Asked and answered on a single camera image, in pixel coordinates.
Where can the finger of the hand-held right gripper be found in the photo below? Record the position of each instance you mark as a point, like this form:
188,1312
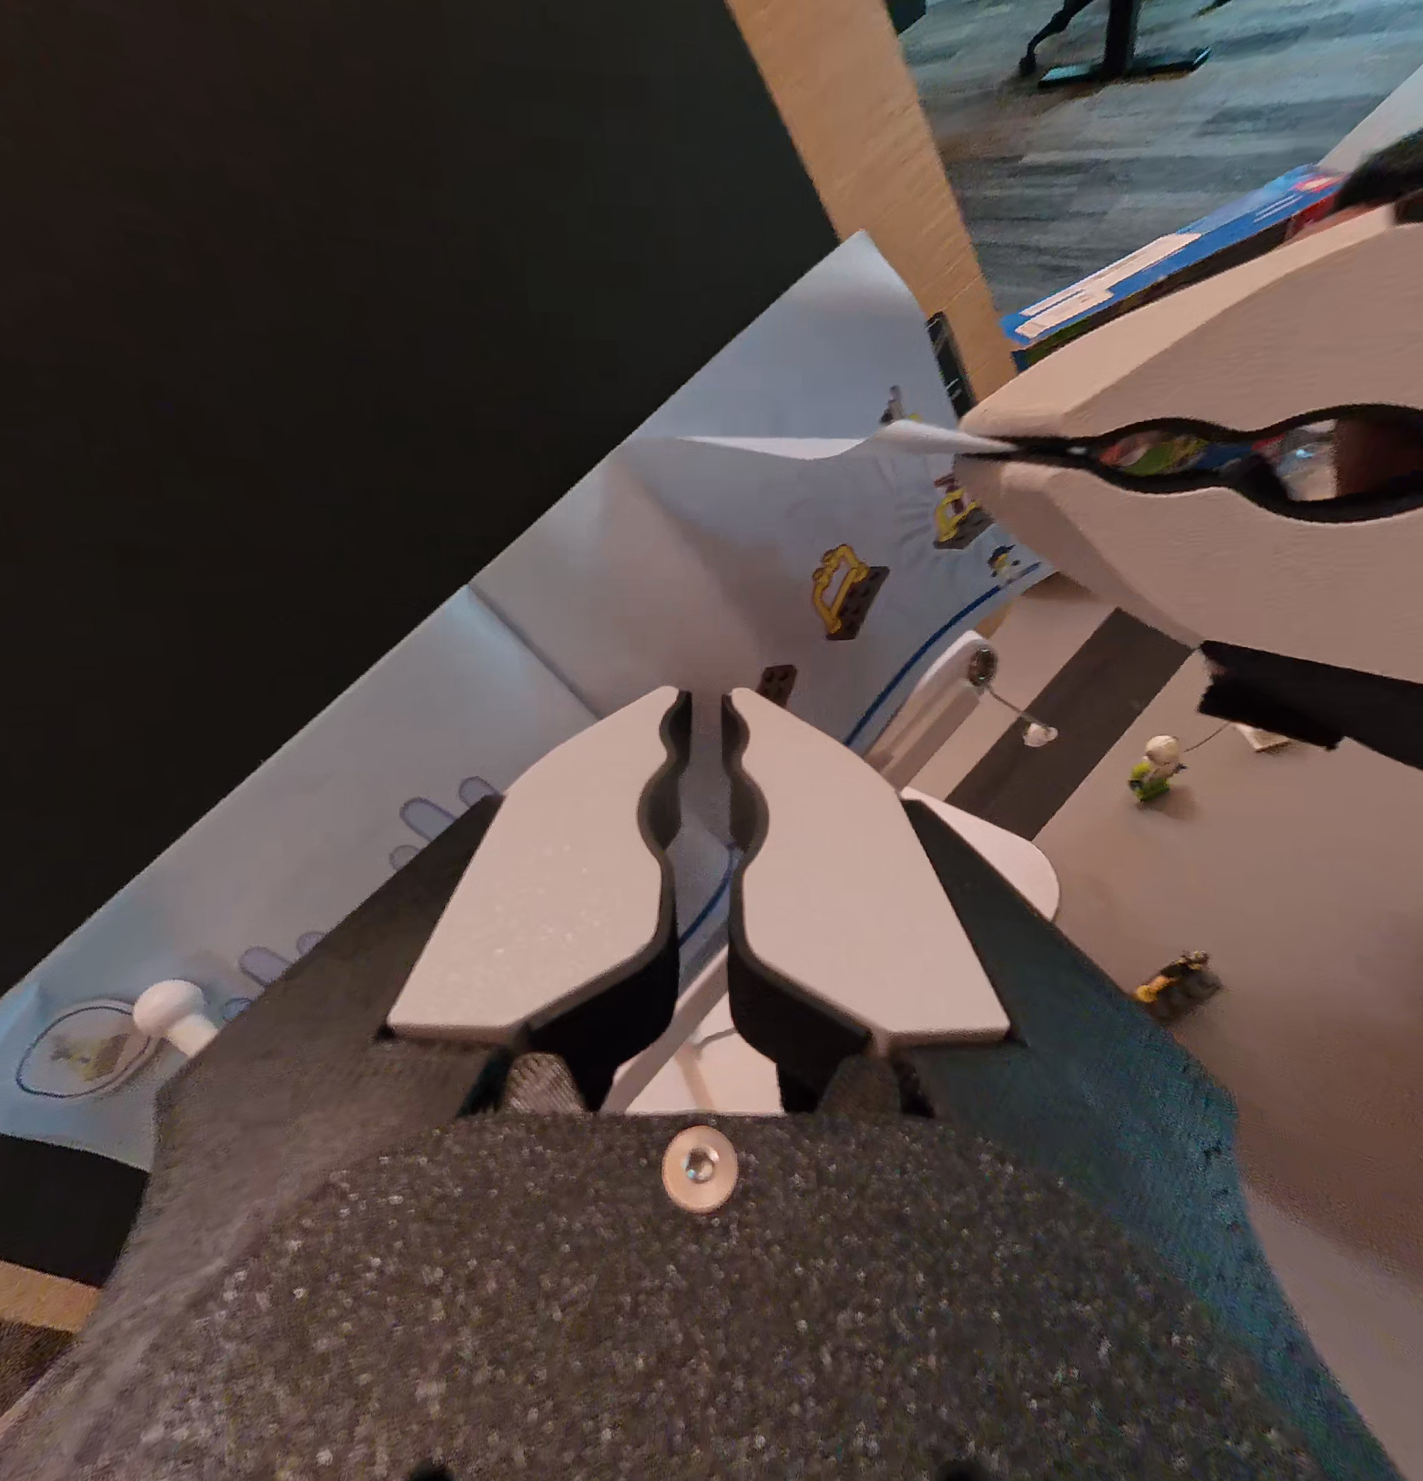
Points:
1268,568
1268,348

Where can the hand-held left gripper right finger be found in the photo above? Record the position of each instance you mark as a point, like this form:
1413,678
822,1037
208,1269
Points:
875,915

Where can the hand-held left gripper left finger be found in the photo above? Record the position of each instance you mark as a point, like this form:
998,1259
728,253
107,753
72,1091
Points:
540,915

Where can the white booklet stand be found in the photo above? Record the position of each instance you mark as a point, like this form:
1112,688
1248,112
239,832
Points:
990,846

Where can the grey lego plate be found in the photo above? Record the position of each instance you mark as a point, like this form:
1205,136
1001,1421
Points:
1199,995

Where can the lego instruction booklet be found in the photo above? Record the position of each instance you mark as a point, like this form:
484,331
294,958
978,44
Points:
666,533

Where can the small tan lego piece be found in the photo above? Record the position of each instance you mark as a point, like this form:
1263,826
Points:
1263,739

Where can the blue lego set box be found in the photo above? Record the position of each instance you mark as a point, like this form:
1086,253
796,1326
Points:
1175,255

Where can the green lego minifigure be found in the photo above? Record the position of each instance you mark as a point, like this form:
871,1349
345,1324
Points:
1157,772

